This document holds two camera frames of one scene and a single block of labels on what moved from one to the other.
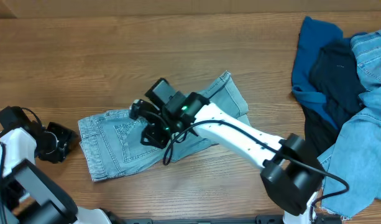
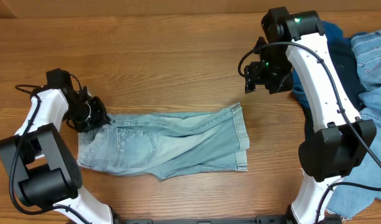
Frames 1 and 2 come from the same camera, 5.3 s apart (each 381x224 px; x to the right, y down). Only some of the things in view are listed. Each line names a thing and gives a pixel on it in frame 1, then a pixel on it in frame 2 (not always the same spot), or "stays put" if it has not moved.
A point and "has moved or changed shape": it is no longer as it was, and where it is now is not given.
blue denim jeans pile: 361,153 stays put
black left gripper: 60,143 → 97,112
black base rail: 261,219 stays put
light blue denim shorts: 112,140 has moved or changed shape
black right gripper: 151,132 → 250,78
